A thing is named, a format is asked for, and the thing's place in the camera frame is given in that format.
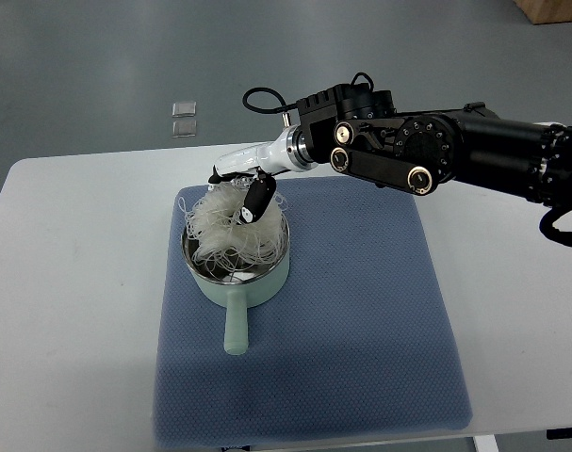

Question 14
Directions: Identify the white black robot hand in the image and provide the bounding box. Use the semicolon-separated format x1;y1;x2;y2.
208;128;317;224

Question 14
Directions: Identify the white vermicelli noodle bundle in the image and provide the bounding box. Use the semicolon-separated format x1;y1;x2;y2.
178;178;289;283

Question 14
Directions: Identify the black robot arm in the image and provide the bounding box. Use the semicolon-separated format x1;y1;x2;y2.
271;73;572;248

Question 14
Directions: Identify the mint green steel pot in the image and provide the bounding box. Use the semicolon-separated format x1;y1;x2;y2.
181;218;290;356

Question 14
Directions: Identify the upper silver floor plate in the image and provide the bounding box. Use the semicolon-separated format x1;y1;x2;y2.
172;101;197;118

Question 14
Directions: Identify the blue textured table mat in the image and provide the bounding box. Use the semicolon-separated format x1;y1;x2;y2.
154;176;472;449

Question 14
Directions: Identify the wooden box corner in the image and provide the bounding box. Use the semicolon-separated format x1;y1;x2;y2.
514;0;572;24

